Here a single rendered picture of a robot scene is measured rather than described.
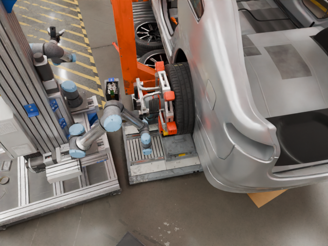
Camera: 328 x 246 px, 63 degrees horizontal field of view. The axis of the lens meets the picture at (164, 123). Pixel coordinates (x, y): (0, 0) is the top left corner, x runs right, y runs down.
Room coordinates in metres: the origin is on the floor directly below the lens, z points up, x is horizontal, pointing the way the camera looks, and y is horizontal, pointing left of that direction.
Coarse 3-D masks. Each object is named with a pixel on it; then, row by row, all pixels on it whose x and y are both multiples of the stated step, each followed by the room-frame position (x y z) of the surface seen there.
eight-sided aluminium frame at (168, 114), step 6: (156, 72) 1.83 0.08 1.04; (162, 72) 1.75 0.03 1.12; (156, 78) 1.87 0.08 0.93; (156, 84) 1.87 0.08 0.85; (162, 84) 1.60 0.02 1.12; (168, 84) 1.60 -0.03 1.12; (156, 90) 1.87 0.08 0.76; (162, 90) 1.55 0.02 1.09; (168, 90) 1.54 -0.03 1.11; (168, 114) 1.40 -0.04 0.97; (162, 120) 1.61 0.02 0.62; (162, 126) 1.53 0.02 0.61
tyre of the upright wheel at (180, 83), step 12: (168, 72) 1.72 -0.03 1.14; (180, 72) 1.69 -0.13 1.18; (180, 84) 1.57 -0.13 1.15; (192, 84) 1.57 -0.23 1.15; (180, 96) 1.48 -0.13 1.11; (192, 96) 1.49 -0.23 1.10; (180, 108) 1.41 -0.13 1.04; (192, 108) 1.42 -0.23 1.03; (168, 120) 1.65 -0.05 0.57; (180, 120) 1.36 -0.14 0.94; (192, 120) 1.38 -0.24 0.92; (180, 132) 1.36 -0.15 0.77; (192, 132) 1.42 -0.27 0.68
